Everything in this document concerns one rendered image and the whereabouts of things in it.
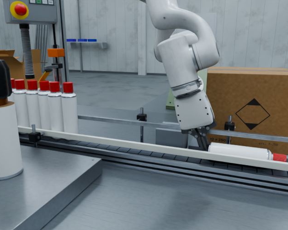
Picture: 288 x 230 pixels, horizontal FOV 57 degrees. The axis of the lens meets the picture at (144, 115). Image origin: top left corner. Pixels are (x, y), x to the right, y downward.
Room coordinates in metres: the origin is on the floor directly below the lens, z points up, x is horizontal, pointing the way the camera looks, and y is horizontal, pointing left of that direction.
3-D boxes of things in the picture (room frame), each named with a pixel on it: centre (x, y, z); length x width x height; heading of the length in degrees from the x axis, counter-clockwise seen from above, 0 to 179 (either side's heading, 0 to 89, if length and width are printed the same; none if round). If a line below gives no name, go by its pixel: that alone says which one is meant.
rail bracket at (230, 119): (0.79, -0.27, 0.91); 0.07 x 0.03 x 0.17; 160
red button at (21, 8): (0.97, 0.42, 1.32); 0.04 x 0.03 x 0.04; 125
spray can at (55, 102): (0.92, 0.31, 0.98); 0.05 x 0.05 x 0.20
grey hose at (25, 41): (1.09, 0.47, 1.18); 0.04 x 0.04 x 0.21
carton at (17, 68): (2.61, 1.23, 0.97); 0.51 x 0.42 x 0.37; 165
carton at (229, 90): (0.98, -0.39, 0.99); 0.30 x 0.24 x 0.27; 76
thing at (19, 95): (0.97, 0.46, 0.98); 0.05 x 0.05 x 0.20
